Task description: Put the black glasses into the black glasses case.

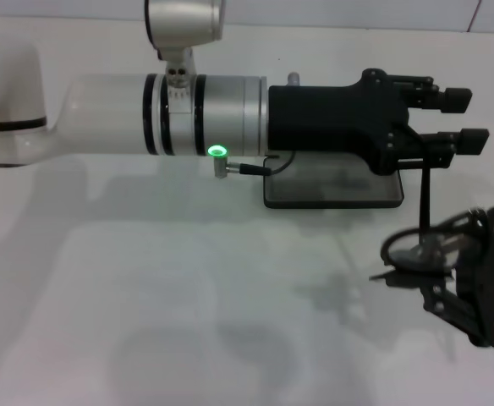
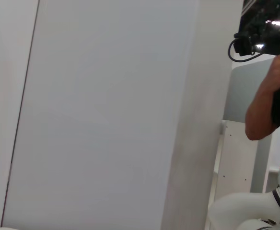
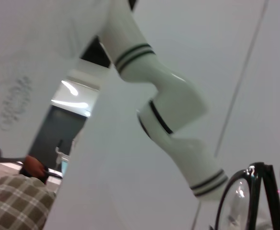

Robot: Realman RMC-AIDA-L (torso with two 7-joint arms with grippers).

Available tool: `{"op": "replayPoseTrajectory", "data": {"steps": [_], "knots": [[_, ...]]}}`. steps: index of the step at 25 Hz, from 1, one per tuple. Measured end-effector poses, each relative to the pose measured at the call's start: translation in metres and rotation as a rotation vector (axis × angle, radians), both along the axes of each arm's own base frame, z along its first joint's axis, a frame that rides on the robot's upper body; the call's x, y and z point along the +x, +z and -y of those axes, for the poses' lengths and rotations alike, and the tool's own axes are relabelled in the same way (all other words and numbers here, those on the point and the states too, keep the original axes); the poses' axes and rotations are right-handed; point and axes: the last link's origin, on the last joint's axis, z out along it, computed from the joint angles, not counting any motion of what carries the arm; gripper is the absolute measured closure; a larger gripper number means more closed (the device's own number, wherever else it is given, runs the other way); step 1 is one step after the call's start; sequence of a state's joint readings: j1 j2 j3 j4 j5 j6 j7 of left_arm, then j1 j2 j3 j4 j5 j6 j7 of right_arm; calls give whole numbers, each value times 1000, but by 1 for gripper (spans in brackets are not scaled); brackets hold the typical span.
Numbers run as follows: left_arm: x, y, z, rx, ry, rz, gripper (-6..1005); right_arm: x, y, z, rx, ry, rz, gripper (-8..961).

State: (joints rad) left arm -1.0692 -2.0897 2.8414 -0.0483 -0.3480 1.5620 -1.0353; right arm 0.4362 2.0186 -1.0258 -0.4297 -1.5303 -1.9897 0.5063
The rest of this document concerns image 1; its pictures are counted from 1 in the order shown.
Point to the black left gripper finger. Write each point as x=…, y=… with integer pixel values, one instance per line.
x=473, y=140

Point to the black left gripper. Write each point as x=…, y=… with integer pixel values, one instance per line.
x=323, y=118

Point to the black glasses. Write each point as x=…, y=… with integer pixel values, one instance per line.
x=424, y=199

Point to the black glasses case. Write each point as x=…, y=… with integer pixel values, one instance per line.
x=314, y=204

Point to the small metal wrist stud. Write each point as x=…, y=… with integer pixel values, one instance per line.
x=293, y=79

